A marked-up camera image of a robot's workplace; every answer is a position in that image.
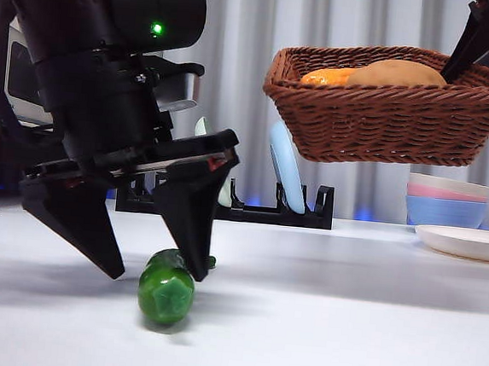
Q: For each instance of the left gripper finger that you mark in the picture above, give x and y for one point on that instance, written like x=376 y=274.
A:
x=194 y=213
x=78 y=220

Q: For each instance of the tan potato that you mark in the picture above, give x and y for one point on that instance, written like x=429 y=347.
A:
x=399 y=74

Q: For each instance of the green cucumber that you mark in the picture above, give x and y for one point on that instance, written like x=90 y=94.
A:
x=166 y=296

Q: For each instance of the brown wicker basket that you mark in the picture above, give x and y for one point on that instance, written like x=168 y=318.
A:
x=383 y=118

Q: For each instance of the orange plastic corn cob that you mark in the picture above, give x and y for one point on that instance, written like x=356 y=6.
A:
x=326 y=76

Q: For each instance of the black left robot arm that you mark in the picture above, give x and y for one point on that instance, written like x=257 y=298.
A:
x=114 y=9

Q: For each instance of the pale green plate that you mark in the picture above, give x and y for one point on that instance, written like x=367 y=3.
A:
x=201 y=128

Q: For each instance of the black plate rack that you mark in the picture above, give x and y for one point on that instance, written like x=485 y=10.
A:
x=267 y=217

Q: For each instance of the pale blue plate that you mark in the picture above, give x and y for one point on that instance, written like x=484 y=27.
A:
x=287 y=178

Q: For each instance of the cream toaster oven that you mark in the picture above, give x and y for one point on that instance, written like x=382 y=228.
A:
x=24 y=106

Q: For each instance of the grey pleated curtain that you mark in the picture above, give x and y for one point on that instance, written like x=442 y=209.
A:
x=248 y=42

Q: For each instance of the cream bowl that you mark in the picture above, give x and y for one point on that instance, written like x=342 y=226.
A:
x=445 y=184

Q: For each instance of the pink bowl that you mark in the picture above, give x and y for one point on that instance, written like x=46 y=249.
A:
x=440 y=194

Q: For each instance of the blue bowl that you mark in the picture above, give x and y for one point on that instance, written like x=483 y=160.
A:
x=443 y=211

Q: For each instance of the white flat plate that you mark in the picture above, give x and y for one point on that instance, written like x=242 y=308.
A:
x=466 y=243

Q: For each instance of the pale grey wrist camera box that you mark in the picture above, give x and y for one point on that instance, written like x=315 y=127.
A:
x=188 y=88

